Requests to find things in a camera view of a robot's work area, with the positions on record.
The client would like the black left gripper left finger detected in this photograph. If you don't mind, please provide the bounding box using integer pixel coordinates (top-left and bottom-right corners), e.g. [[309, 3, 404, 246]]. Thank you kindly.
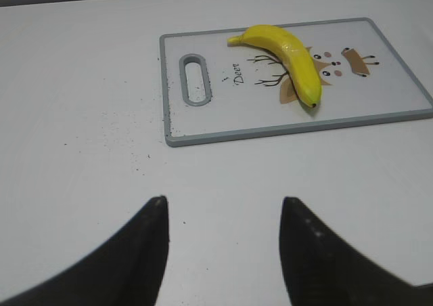
[[2, 196, 169, 305]]

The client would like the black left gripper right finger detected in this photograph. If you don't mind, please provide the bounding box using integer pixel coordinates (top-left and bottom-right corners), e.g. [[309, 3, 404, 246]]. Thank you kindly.
[[279, 197, 432, 305]]

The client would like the white grey-rimmed cutting board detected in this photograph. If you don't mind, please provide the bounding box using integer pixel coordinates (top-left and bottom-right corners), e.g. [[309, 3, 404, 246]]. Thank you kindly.
[[160, 18, 432, 147]]

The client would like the yellow plastic banana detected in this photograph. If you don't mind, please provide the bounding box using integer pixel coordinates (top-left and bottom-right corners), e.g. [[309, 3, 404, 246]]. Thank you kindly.
[[227, 24, 322, 108]]

